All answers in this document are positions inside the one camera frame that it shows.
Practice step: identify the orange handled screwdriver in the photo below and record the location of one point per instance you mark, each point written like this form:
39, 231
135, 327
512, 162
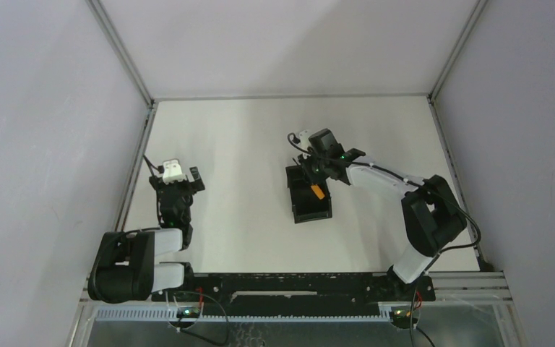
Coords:
318, 191

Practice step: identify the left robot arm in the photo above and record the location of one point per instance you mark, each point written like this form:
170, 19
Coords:
125, 267

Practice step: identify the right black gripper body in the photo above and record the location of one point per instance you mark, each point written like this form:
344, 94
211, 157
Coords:
316, 166

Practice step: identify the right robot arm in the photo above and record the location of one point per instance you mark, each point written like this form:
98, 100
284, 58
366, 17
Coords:
432, 216

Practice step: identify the left controller board with wires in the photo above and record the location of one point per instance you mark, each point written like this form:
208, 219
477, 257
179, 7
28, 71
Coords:
189, 313

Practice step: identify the right controller board with wires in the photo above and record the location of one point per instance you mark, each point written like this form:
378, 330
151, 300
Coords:
406, 319

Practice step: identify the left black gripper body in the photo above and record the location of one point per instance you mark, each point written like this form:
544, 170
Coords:
177, 186

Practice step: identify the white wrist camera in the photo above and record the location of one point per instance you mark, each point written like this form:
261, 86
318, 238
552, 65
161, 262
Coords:
301, 140
172, 171

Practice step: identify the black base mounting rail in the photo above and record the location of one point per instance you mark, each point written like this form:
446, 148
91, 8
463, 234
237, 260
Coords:
368, 286

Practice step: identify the controller board with wires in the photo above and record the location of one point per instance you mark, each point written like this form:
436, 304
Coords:
406, 319
189, 313

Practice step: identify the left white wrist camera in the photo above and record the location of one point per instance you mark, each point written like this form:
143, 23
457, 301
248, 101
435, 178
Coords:
172, 171

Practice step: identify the white slotted cable duct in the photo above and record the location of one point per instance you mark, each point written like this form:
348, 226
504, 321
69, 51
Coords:
162, 314

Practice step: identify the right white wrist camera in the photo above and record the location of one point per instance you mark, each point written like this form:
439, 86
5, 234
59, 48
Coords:
301, 140

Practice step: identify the black plastic bin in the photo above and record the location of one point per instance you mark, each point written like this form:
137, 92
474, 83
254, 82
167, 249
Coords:
305, 206

